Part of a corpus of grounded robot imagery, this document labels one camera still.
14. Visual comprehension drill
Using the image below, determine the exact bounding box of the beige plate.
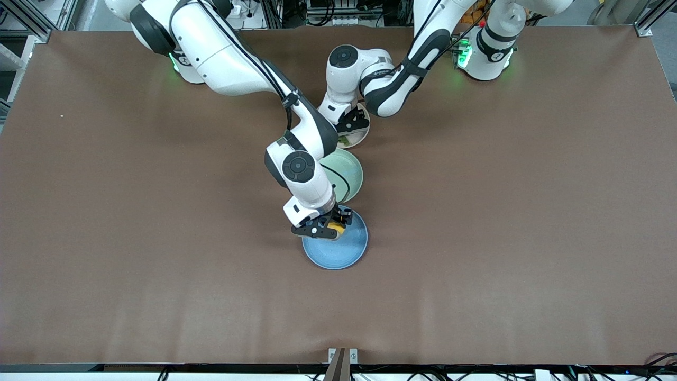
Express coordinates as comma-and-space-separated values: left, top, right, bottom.
338, 103, 371, 149

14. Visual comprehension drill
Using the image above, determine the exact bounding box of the blue plate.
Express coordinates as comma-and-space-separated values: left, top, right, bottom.
302, 206, 369, 270

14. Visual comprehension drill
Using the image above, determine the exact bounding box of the mint green plate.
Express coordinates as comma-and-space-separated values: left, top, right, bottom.
320, 149, 364, 203

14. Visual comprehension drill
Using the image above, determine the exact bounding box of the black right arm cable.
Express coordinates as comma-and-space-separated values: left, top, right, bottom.
198, 0, 352, 201

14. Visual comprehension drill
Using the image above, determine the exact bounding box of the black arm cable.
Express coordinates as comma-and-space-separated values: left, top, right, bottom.
198, 0, 352, 201
365, 0, 498, 96

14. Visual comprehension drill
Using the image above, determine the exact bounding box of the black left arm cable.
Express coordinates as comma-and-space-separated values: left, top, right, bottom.
365, 0, 498, 96

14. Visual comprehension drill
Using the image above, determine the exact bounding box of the small metal bracket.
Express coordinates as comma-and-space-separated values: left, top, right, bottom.
328, 348, 359, 365

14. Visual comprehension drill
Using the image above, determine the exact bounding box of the brown wedge post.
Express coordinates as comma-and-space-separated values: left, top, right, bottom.
323, 348, 347, 381

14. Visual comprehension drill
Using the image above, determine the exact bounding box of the aluminium frame profile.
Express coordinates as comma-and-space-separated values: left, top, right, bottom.
632, 0, 677, 38
0, 0, 53, 44

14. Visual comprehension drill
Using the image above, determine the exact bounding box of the black cable bundle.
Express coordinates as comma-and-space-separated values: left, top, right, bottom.
629, 352, 677, 381

